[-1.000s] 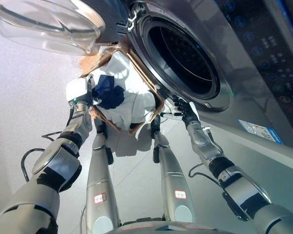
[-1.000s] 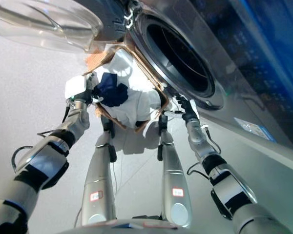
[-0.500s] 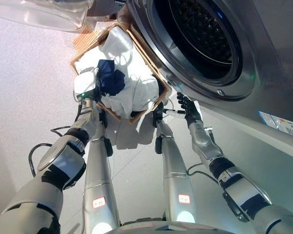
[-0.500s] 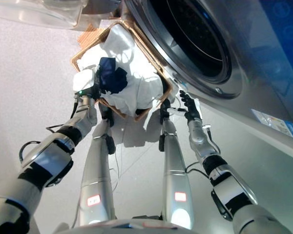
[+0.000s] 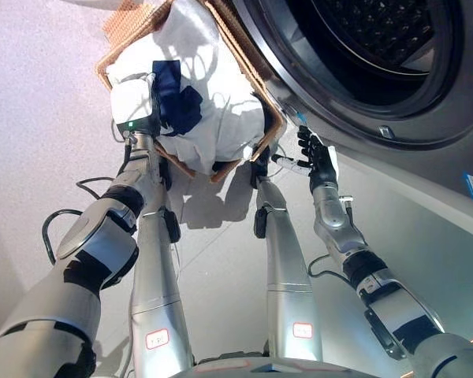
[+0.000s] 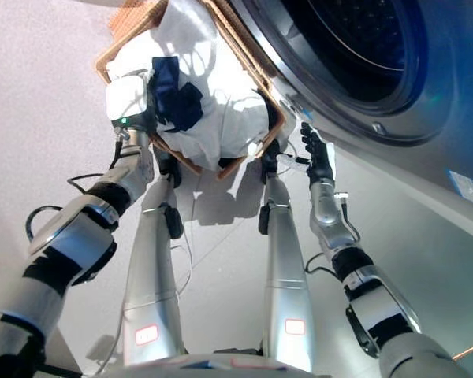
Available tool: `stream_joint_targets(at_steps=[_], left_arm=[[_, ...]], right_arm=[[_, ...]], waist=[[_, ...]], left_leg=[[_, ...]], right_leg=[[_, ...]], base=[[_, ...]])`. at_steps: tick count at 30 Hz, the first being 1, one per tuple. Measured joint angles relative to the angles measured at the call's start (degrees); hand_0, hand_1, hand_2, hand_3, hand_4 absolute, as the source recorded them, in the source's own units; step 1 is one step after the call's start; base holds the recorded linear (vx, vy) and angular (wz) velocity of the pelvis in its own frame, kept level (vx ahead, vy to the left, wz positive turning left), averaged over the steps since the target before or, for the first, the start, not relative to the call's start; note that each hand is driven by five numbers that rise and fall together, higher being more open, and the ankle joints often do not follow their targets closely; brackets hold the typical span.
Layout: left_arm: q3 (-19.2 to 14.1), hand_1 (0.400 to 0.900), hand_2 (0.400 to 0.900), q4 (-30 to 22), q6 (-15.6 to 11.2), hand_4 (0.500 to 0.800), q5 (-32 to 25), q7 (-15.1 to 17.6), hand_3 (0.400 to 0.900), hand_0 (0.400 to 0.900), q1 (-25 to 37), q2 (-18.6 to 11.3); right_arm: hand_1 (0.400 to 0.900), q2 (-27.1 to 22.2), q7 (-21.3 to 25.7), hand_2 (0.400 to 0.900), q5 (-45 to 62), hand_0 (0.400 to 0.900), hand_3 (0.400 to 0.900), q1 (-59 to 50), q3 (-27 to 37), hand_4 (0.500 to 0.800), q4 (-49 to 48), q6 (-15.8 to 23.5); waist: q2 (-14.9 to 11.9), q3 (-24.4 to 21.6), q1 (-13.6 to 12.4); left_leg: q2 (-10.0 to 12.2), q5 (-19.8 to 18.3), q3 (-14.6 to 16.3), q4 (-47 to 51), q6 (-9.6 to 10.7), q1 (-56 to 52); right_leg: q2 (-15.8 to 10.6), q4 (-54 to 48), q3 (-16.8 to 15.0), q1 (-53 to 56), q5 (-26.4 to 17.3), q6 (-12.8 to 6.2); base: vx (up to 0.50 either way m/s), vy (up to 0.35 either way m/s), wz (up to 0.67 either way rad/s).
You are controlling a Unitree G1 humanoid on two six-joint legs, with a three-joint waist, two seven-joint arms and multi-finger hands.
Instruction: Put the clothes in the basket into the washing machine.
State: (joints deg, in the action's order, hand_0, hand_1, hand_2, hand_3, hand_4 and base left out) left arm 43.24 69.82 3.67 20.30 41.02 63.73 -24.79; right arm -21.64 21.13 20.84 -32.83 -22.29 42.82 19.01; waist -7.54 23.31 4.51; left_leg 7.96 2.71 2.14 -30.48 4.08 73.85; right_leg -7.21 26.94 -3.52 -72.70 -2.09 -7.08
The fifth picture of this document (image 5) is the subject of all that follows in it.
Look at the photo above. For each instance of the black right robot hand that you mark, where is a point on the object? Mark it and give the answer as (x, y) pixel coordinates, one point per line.
(323, 161)

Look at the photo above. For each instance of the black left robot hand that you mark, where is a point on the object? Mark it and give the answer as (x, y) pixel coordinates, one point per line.
(132, 104)

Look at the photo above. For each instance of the navy blue garment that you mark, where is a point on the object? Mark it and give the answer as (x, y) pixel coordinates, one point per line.
(181, 106)

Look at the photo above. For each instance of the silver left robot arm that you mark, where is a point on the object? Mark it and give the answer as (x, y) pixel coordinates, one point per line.
(94, 236)

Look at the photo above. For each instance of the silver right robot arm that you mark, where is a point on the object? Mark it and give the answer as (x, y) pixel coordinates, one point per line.
(331, 212)

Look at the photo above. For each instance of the grey washing machine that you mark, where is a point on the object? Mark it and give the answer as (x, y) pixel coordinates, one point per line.
(418, 126)

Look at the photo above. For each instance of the brown wicker laundry basket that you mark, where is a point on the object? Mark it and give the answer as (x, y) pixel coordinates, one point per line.
(236, 43)

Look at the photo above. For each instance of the white cloth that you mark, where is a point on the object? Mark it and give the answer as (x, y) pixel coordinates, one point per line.
(228, 130)

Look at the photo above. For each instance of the silver right robot leg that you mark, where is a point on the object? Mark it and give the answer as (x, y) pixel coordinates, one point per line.
(287, 256)

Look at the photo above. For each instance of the silver robot leg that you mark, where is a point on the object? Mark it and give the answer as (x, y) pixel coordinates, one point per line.
(157, 275)
(287, 256)

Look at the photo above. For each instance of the silver left robot leg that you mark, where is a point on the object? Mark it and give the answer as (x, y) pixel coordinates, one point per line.
(157, 275)

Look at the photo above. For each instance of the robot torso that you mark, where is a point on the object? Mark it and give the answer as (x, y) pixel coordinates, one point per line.
(276, 370)

